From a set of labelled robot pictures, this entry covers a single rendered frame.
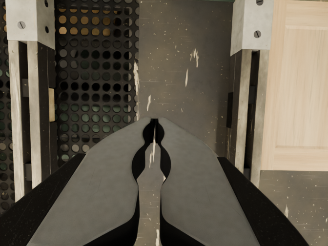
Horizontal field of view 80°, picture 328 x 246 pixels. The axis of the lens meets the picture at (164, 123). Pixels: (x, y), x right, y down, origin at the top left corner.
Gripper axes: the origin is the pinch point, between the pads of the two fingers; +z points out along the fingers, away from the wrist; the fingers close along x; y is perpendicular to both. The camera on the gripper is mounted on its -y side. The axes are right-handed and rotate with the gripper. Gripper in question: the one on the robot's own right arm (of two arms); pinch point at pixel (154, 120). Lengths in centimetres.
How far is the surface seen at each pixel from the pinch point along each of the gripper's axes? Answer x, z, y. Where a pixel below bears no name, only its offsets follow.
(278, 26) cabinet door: 27.7, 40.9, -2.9
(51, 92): -25.4, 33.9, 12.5
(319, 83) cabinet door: 39, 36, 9
